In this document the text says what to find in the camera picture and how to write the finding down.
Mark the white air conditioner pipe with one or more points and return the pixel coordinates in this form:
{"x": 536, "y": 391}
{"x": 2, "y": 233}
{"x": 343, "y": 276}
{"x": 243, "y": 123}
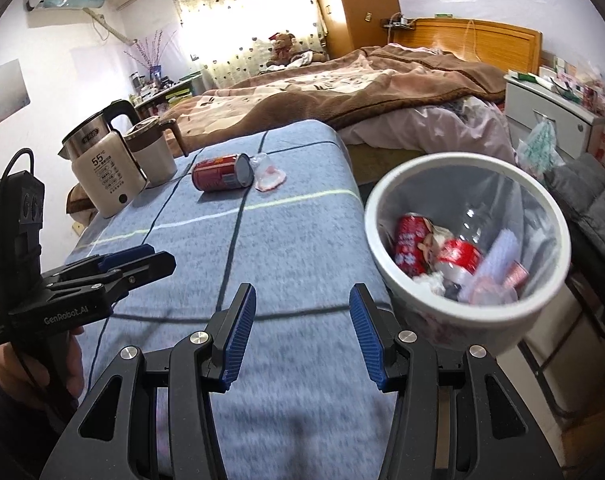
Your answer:
{"x": 110, "y": 27}

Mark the white round trash bin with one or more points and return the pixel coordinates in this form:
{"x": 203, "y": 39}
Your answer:
{"x": 432, "y": 320}

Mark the person's left hand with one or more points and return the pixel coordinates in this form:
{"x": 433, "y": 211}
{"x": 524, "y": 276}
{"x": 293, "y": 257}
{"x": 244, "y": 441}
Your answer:
{"x": 7, "y": 367}

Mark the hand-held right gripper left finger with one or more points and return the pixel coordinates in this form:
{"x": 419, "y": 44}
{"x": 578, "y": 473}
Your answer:
{"x": 237, "y": 335}

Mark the wooden wardrobe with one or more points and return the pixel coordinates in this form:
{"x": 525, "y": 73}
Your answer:
{"x": 352, "y": 5}

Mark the pink quilt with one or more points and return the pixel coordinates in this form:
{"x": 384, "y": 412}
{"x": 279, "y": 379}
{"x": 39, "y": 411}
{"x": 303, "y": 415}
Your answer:
{"x": 432, "y": 125}

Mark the green printed plastic bag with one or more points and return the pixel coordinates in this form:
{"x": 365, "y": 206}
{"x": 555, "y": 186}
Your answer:
{"x": 539, "y": 147}

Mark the brown fleece blanket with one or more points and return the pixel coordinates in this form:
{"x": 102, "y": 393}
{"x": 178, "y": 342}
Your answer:
{"x": 362, "y": 80}

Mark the pile of small boxes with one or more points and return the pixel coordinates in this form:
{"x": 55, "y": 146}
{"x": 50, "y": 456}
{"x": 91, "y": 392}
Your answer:
{"x": 577, "y": 82}

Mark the white nightstand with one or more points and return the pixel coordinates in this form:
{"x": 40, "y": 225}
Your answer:
{"x": 547, "y": 105}

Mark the clear plastic bottle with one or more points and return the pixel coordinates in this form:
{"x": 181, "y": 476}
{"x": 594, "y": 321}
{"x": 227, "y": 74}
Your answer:
{"x": 472, "y": 220}

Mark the purple cardboard box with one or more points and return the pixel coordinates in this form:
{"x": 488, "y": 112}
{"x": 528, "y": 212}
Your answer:
{"x": 499, "y": 255}

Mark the grey cushioned chair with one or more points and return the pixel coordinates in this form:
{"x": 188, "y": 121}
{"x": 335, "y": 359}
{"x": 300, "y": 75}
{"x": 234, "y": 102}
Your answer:
{"x": 592, "y": 195}

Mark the clear plastic bin liner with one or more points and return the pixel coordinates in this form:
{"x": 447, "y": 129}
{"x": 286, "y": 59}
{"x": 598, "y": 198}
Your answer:
{"x": 532, "y": 220}

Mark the wall shelf with power strip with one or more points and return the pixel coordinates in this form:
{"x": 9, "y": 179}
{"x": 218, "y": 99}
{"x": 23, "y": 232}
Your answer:
{"x": 397, "y": 22}

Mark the clear pink plastic wrapper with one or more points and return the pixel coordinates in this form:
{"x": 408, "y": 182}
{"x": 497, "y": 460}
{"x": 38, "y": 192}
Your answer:
{"x": 271, "y": 176}

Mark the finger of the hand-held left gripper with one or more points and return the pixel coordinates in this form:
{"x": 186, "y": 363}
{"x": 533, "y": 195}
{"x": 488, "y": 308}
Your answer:
{"x": 142, "y": 272}
{"x": 122, "y": 256}

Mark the dotted window curtain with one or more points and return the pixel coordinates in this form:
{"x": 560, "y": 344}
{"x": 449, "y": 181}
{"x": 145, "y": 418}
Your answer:
{"x": 242, "y": 10}

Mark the crumpled white tissue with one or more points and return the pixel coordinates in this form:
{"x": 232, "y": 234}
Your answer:
{"x": 430, "y": 282}

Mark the person's left forearm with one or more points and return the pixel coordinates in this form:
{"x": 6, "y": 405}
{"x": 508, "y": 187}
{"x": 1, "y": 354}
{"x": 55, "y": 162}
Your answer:
{"x": 17, "y": 430}

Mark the beige lidded mug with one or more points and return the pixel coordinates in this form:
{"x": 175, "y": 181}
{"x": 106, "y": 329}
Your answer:
{"x": 152, "y": 155}

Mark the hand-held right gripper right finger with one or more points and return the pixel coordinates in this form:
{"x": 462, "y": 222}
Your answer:
{"x": 367, "y": 340}

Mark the purple flower branches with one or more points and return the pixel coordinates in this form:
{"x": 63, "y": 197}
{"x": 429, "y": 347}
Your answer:
{"x": 150, "y": 52}

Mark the grey wall sheet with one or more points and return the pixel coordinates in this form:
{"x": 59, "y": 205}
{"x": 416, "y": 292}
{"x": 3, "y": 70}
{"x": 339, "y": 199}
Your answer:
{"x": 5, "y": 92}

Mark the blue checked blanket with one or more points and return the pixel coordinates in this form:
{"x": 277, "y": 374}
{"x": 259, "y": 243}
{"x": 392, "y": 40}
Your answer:
{"x": 282, "y": 240}

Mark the white electric kettle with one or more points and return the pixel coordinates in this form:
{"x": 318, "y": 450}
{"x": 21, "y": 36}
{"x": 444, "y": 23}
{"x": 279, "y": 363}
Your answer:
{"x": 107, "y": 165}

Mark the cluttered desk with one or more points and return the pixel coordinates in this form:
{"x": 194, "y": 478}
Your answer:
{"x": 167, "y": 92}

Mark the green white flat box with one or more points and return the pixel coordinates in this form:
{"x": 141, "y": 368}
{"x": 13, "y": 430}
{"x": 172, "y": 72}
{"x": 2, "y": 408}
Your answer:
{"x": 522, "y": 77}

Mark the brown teddy bear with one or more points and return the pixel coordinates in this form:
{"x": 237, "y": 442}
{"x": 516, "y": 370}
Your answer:
{"x": 285, "y": 47}

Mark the wooden bed headboard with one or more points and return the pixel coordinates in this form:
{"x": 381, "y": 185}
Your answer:
{"x": 482, "y": 42}

